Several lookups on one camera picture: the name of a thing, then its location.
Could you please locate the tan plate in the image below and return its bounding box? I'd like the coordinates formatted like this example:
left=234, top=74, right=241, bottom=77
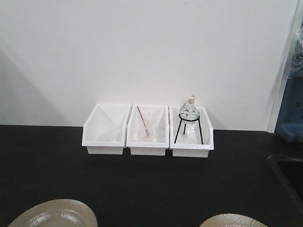
left=200, top=213, right=267, bottom=227
left=9, top=199, right=98, bottom=227

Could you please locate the white bin, middle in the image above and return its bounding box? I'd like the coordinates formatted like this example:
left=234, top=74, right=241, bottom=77
left=126, top=105, right=170, bottom=156

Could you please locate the white bin, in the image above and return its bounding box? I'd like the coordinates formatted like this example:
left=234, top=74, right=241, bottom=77
left=126, top=105, right=170, bottom=156
left=169, top=106, right=214, bottom=158
left=82, top=104, right=131, bottom=155

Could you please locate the clear glass beaker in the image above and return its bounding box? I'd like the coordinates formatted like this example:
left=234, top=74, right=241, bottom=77
left=138, top=121, right=156, bottom=143

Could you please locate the red glass stirring rod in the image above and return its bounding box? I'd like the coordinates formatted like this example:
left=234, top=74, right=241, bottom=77
left=137, top=106, right=150, bottom=136

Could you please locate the glass alcohol lamp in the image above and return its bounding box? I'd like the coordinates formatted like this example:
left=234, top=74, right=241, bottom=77
left=179, top=95, right=200, bottom=124

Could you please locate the white bin, right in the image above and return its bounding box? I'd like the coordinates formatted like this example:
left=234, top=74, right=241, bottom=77
left=169, top=106, right=214, bottom=158

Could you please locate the white bin, left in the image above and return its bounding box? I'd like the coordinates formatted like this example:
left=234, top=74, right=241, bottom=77
left=82, top=104, right=131, bottom=155

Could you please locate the grey pegboard drying rack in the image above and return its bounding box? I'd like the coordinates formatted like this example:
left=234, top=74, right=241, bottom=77
left=275, top=28, right=303, bottom=143

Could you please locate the black lab sink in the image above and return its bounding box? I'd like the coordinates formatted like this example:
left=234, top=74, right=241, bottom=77
left=267, top=155, right=303, bottom=214

